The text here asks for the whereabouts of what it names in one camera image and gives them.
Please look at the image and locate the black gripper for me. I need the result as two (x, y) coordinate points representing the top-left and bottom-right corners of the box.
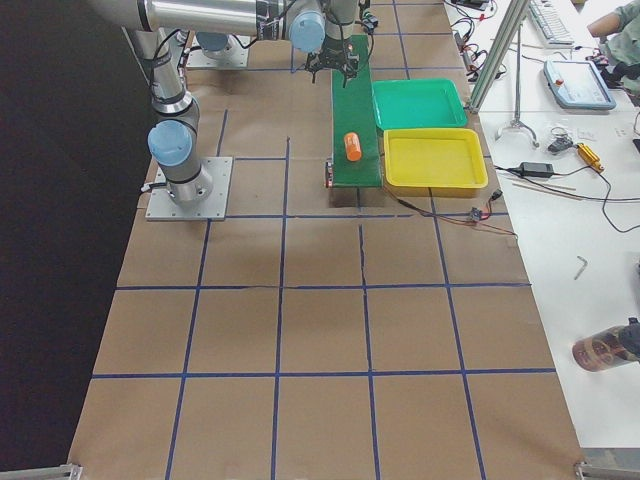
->
(304, 36), (359, 87)

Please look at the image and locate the orange 4680 cylinder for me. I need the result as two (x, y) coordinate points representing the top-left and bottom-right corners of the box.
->
(343, 132), (363, 162)

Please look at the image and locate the green conveyor belt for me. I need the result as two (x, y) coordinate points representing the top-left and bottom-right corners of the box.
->
(325, 34), (382, 188)

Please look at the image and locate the green plastic tray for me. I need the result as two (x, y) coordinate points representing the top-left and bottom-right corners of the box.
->
(372, 78), (467, 130)

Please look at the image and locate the yellow plastic tray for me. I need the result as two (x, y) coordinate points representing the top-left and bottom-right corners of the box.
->
(383, 128), (489, 197)

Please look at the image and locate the metal rod stand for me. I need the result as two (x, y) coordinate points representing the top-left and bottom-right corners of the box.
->
(495, 24), (540, 149)

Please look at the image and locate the white keyboard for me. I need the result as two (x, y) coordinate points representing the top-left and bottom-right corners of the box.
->
(528, 0), (574, 48)

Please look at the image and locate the black power adapter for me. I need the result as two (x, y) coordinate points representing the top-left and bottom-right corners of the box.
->
(519, 162), (555, 178)

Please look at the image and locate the blue teach pendant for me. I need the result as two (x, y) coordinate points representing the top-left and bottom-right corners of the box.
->
(543, 60), (616, 111)

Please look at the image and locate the gold power resistor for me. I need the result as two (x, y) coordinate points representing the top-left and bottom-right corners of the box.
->
(576, 143), (604, 173)

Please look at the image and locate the metal hex key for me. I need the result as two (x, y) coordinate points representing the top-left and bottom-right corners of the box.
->
(574, 255), (588, 280)

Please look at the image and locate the amber glass bottle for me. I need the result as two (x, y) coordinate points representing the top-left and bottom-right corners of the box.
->
(572, 318), (639, 372)

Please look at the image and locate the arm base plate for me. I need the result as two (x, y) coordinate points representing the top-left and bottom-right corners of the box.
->
(145, 156), (234, 221)
(186, 32), (249, 70)

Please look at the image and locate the aluminium frame post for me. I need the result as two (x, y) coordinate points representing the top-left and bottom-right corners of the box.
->
(467, 0), (528, 113)

